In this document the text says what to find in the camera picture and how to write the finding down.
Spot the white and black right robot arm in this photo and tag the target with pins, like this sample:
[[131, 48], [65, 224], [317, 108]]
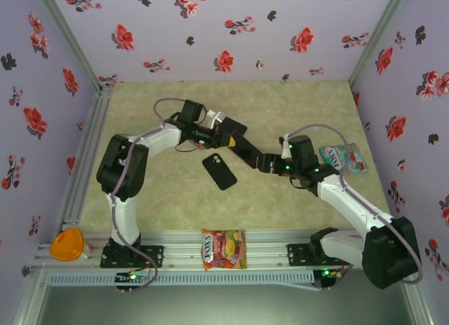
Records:
[[389, 255]]

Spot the aluminium frame beam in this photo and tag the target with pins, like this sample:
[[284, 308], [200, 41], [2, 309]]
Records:
[[421, 304], [31, 298]]

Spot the teal Fox's candy bag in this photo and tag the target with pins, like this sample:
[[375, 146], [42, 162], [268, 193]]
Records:
[[354, 160]]

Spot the orange lid plastic container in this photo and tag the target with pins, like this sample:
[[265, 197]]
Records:
[[66, 246]]

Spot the long aluminium mounting rail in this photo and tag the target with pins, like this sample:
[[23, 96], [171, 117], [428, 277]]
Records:
[[182, 251]]

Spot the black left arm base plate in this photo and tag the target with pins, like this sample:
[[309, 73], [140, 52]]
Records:
[[156, 256]]

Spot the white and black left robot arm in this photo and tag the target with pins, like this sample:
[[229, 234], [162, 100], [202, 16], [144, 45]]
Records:
[[119, 170]]

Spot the black phone case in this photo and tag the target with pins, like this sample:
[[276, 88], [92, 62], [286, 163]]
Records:
[[220, 172]]

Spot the red Fox's candy bag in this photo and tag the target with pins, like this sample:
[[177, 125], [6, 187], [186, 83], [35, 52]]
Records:
[[224, 249]]

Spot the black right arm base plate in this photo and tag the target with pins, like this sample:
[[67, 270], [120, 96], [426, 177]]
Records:
[[296, 255]]

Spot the aluminium side rail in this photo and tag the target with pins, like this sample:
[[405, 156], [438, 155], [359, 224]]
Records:
[[98, 111]]

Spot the aluminium corner post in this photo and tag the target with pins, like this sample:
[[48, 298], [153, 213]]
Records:
[[68, 37], [378, 37]]

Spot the grey metal panel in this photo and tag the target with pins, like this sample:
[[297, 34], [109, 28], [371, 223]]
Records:
[[224, 307]]

